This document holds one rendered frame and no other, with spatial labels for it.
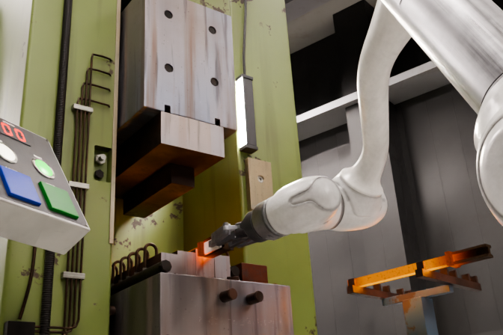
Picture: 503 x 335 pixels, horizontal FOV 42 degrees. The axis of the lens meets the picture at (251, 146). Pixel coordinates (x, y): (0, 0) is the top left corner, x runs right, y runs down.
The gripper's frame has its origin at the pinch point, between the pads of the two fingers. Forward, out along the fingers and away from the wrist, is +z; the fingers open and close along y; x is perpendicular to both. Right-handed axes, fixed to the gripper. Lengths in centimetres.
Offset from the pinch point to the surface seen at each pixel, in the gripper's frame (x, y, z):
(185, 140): 29.7, -5.1, 5.3
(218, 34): 68, 7, 5
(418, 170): 129, 278, 147
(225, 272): -5.0, 6.1, 5.2
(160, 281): -10.4, -15.8, -0.8
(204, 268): -4.4, -0.2, 5.2
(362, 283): -7.5, 41.4, -8.0
